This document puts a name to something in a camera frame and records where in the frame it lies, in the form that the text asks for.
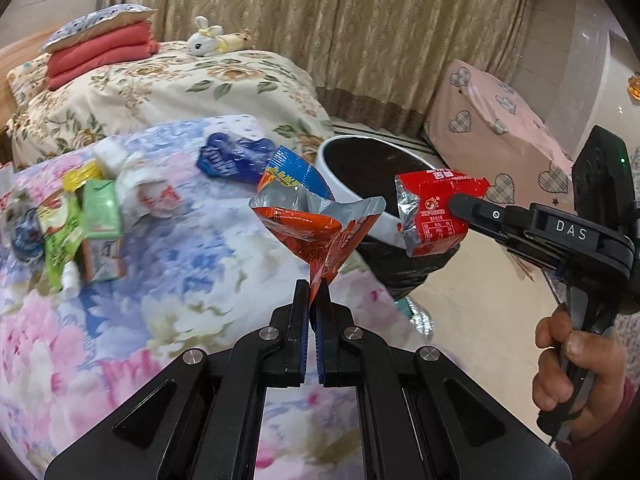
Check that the white round trash bin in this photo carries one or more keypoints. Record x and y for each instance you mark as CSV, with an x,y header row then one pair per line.
x,y
357,167

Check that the white bunny plush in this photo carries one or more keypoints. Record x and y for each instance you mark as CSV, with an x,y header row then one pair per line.
x,y
206,40

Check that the folded red blanket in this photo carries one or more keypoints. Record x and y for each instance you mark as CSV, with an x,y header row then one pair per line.
x,y
129,43

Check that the beige patterned curtain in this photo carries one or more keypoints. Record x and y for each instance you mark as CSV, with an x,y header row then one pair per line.
x,y
378,62

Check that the red snack wrapper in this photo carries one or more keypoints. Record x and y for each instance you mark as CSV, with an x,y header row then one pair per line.
x,y
426,223

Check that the blue patterned pillow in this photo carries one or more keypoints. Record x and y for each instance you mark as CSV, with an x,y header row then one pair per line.
x,y
96,23

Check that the blue plastic wrapper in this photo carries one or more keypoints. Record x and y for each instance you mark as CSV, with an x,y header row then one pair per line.
x,y
234,157

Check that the red white milk carton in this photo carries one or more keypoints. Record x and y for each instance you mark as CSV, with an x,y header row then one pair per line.
x,y
7,179

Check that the pink heart cloth cover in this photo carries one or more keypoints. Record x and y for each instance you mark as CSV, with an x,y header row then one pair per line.
x,y
482,127

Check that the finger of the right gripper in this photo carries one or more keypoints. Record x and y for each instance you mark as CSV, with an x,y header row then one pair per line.
x,y
487,219

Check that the white plastic bag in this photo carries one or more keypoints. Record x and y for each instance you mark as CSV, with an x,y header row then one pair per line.
x,y
143,190

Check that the green snack bag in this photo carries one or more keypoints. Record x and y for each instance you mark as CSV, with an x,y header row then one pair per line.
x,y
62,225

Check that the orange snack bag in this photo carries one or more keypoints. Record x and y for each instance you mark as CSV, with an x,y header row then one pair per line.
x,y
296,205

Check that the white blue bag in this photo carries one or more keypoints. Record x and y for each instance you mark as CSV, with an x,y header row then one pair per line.
x,y
20,228

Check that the green drink carton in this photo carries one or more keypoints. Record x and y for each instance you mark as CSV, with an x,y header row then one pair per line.
x,y
102,245

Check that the yellow snack packet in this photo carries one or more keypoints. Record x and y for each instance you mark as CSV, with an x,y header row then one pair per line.
x,y
74,179

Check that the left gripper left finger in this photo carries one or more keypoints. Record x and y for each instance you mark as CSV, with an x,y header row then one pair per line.
x,y
200,417

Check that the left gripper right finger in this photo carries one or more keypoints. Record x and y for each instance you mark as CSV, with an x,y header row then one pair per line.
x,y
420,415

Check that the cream floral quilt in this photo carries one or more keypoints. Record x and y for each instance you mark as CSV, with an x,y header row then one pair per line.
x,y
170,86

